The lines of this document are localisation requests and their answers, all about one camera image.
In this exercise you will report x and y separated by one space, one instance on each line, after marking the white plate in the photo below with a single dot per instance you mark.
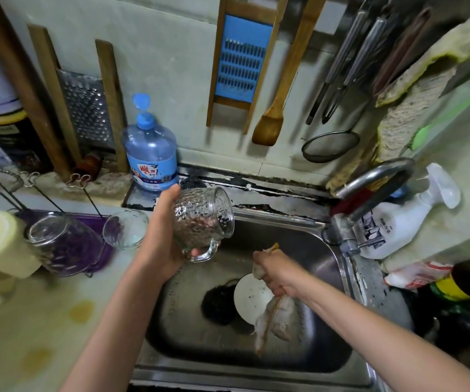
251 299

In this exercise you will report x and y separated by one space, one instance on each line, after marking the dark bottle with yellow label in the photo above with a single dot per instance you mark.
463 281

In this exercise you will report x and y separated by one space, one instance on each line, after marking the wooden framed metal grater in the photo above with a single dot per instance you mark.
84 106

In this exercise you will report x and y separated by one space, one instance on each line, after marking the wooden rolling pin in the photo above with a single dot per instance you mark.
23 85

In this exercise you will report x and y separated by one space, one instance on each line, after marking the person's left hand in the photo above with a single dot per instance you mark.
163 241

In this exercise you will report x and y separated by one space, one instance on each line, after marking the small clear glass cup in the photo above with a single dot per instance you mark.
202 218

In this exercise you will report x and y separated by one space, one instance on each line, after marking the pink and white plastic bag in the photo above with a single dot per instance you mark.
419 275

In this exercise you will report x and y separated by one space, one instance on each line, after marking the person's right hand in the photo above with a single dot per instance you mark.
280 273

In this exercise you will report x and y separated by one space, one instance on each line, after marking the beige dish cloth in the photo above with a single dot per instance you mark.
272 318

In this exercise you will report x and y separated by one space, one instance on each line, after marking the mesh strainer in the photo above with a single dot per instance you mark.
330 147

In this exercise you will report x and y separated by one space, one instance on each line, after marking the white spray bottle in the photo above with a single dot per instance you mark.
402 220

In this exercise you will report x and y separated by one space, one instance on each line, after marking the metal pot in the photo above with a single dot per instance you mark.
463 339

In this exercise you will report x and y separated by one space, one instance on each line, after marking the purple plastic tray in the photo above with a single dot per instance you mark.
104 232

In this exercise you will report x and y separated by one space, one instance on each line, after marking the red container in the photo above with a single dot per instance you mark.
351 204

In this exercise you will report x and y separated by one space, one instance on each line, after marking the person's left forearm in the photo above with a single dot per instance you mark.
112 339

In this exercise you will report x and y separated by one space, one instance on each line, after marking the wooden spatula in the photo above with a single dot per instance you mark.
288 77

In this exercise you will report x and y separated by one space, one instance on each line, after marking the person's right forearm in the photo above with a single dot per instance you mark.
390 339

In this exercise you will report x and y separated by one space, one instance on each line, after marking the metal peeler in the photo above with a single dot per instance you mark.
357 61
337 61

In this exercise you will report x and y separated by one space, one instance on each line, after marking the hanging loofah sponge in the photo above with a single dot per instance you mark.
427 85

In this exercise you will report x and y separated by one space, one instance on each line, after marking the metal faucet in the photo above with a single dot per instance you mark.
365 179

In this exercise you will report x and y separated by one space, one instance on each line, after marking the small blue water bottle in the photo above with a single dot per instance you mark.
151 147

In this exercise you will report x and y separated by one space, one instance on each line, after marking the wooden slicer with blue blade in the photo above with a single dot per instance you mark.
243 57

